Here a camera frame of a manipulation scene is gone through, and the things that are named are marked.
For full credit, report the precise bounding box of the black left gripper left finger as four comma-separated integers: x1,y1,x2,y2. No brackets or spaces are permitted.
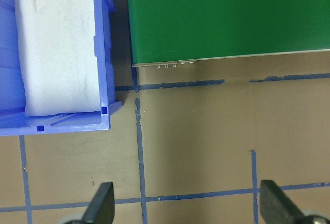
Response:
81,182,115,224

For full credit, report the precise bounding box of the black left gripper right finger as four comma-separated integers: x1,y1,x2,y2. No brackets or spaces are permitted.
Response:
259,180,306,224

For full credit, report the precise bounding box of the blue plastic bin left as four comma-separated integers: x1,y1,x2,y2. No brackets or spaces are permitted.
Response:
1,0,122,136

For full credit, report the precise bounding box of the white foam pad left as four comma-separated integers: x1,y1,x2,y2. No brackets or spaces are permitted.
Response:
14,0,101,116

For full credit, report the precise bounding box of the green conveyor belt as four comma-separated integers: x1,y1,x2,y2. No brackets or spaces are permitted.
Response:
127,0,329,67

